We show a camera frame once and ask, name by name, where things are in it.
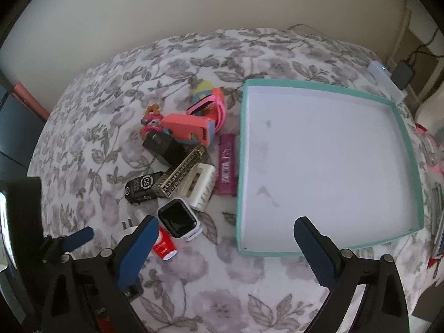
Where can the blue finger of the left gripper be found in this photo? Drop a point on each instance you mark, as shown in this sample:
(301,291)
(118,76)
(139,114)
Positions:
(78,239)

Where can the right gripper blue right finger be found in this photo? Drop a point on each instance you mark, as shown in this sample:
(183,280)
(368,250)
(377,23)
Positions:
(320,252)

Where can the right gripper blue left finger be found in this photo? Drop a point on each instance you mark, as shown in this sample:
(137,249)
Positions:
(133,250)

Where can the red stain remover bottle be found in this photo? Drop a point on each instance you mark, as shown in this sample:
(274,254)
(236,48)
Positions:
(164,246)

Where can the white smartwatch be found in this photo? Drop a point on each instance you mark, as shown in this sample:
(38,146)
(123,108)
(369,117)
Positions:
(179,219)

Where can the black toy car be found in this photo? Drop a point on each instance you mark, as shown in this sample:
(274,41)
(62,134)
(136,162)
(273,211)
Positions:
(140,189)

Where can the gold greek-key lighter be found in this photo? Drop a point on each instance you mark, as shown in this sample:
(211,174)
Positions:
(170,181)

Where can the white hair claw clip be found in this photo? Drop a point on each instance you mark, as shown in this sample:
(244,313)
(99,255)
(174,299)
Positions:
(198,186)

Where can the black power adapter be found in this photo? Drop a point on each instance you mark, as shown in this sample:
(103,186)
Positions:
(164,148)

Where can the magenta lead refill case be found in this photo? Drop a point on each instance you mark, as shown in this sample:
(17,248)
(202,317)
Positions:
(226,183)

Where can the pink puppy toy figure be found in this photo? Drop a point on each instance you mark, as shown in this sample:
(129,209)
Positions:
(151,121)

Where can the coral blue toy knife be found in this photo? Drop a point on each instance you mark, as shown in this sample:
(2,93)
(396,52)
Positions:
(189,129)

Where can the pink kids watch band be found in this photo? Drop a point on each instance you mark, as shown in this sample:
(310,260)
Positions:
(210,104)

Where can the white usb charger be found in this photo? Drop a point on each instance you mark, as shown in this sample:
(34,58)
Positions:
(130,227)

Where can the teal shallow box tray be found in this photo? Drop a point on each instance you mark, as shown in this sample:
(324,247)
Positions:
(341,157)

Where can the floral fleece blanket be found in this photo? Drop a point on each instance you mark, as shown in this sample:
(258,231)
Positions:
(91,148)

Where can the grey clip tool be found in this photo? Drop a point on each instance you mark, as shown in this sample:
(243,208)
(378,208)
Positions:
(436,215)

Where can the white power strip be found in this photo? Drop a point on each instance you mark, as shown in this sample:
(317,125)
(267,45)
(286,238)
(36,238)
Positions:
(383,77)

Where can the black plugged charger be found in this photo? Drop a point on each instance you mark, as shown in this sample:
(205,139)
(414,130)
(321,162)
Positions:
(402,74)

